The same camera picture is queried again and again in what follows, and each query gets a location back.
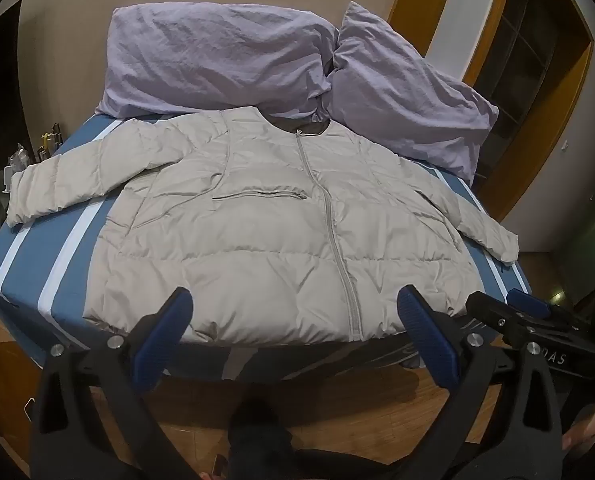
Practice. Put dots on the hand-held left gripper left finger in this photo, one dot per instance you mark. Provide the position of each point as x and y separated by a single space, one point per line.
162 342

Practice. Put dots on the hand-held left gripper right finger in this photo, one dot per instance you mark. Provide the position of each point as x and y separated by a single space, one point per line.
427 335

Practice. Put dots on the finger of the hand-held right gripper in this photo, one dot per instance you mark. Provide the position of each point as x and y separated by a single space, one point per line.
492 312
530 302

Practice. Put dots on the beige puffer jacket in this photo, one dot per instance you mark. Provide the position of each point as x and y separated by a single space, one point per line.
257 240

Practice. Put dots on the person's leg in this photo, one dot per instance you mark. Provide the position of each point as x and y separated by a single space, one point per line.
260 435

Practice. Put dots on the bed with blue striped sheet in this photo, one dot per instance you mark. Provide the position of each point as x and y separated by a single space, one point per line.
32 255

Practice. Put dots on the white phone stand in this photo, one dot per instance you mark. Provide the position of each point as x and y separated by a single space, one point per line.
8 179

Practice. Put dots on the clear plastic bag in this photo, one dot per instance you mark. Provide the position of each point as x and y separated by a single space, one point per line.
18 157

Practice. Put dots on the small purple pillow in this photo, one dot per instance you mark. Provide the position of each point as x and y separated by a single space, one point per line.
402 95

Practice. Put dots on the small yellow item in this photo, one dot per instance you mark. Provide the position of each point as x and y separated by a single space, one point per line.
47 136

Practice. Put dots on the large purple pillow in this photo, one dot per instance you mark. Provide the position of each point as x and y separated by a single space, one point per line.
212 55

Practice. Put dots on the orange wooden door frame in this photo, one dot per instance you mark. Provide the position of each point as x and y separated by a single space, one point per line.
567 110

